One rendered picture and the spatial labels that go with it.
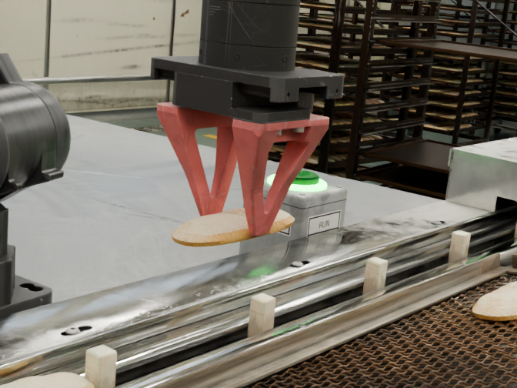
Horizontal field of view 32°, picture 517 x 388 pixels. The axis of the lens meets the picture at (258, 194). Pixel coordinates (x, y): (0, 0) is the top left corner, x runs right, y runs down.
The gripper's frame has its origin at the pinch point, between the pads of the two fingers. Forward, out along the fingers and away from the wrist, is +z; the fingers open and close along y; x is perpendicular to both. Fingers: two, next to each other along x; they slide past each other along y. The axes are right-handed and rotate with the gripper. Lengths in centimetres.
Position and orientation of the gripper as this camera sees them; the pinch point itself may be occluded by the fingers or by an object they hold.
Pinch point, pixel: (235, 214)
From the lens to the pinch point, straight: 55.1
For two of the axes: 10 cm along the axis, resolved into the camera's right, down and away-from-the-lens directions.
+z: -0.8, 9.7, 2.3
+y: -7.6, -2.1, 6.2
